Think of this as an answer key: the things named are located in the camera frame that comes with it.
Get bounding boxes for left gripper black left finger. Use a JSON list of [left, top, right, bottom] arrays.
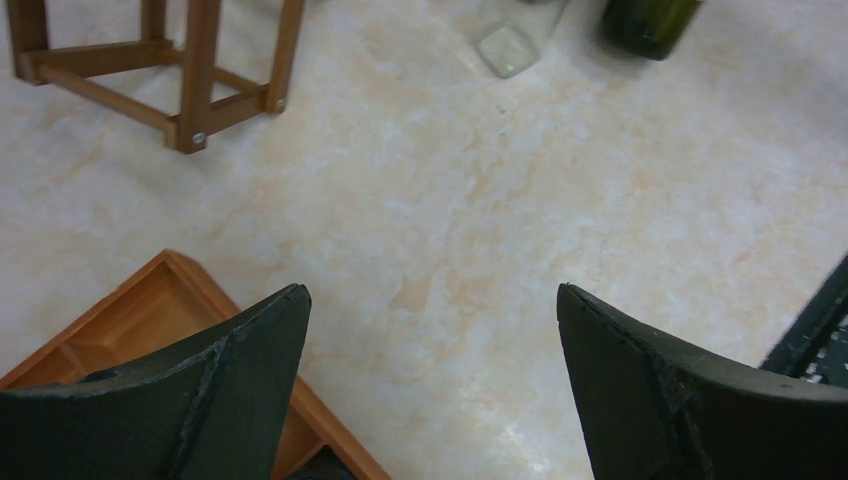
[[1, 284, 312, 479]]

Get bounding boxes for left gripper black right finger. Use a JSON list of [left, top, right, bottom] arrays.
[[556, 284, 847, 479]]

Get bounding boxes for dark green wine bottle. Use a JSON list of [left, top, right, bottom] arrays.
[[599, 0, 703, 61]]

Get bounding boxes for small clear glass bottle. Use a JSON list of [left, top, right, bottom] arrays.
[[472, 0, 569, 79]]

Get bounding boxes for brown wooden wine rack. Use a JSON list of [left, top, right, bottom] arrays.
[[5, 0, 305, 154]]

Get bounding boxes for orange wooden tray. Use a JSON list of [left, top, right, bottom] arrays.
[[1, 249, 388, 479]]

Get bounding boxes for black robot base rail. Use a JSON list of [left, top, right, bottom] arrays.
[[760, 259, 847, 388]]

